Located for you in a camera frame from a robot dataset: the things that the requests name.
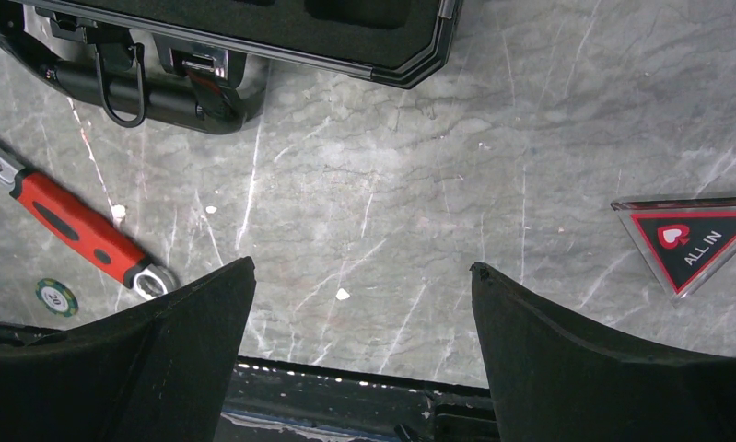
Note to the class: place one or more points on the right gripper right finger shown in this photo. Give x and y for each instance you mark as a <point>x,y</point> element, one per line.
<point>556,375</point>

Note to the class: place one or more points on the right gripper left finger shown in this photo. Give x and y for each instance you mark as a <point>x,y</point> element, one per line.
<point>158,371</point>

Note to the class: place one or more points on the green poker chip bottom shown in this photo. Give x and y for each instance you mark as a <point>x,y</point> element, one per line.
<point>56,297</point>

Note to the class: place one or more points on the black poker set case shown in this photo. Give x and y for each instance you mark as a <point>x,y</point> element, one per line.
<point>182,62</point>

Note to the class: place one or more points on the triangular all in button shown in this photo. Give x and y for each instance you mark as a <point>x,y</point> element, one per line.
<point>683,238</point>

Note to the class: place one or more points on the red handled adjustable wrench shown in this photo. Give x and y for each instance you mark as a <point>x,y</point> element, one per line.
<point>82,229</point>

